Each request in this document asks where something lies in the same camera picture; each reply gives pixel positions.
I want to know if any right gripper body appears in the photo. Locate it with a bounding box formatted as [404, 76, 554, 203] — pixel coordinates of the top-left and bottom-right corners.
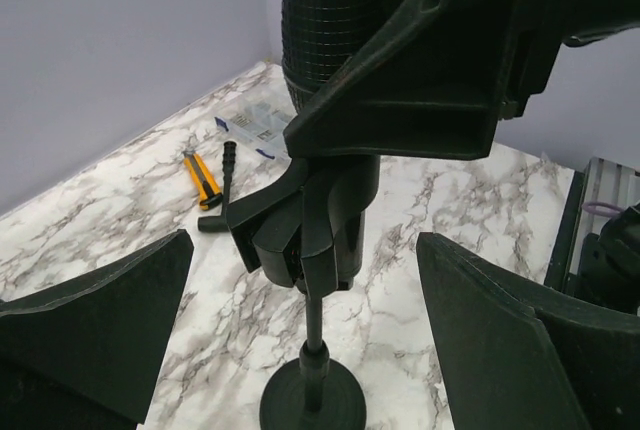
[499, 0, 639, 120]

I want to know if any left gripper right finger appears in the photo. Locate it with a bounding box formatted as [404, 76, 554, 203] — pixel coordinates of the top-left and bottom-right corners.
[416, 232, 639, 429]

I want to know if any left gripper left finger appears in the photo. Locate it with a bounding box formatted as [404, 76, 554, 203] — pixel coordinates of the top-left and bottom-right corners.
[1, 230, 194, 425]

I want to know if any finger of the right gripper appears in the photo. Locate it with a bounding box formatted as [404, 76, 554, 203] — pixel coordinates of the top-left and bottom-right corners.
[285, 0, 513, 160]
[227, 158, 310, 273]

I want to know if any black microphone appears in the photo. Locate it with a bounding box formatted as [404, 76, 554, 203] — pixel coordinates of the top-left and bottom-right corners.
[252, 0, 386, 291]

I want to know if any black round-base mic stand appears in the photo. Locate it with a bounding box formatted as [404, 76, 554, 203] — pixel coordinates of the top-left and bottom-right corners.
[258, 157, 369, 430]

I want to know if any yellow utility knife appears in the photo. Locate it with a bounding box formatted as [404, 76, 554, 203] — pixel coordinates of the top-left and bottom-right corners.
[183, 150, 223, 211]

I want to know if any clear plastic screw box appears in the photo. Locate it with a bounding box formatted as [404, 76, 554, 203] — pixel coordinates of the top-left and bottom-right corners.
[215, 101, 293, 161]

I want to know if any black T-handle tool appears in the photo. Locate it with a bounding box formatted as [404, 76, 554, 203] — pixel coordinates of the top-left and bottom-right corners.
[197, 140, 237, 234]

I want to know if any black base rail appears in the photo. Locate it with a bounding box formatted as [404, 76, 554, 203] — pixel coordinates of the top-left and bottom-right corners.
[544, 154, 640, 301]

